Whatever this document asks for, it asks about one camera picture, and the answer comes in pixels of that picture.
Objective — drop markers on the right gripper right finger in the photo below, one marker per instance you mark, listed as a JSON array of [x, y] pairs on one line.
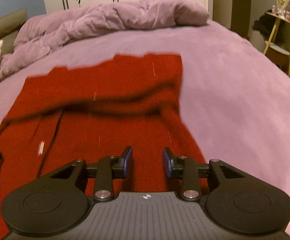
[[184, 169]]

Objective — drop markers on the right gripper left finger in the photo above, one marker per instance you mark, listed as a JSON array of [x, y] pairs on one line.
[[111, 168]]

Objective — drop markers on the red knit coat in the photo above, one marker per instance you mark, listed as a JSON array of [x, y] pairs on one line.
[[88, 113]]

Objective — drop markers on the black clothing pile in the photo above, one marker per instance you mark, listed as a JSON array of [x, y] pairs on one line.
[[264, 25]]

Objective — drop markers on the purple bed sheet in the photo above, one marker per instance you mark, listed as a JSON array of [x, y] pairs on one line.
[[234, 100]]

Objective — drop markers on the olive green headboard cushion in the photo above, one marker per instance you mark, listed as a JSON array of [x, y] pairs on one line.
[[9, 28]]

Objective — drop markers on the purple crumpled duvet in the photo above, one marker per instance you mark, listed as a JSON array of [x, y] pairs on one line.
[[44, 34]]

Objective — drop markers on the yellow leg side table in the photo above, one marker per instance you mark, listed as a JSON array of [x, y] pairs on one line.
[[277, 46]]

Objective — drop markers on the dark door frame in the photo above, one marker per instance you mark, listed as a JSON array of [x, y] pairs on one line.
[[240, 17]]

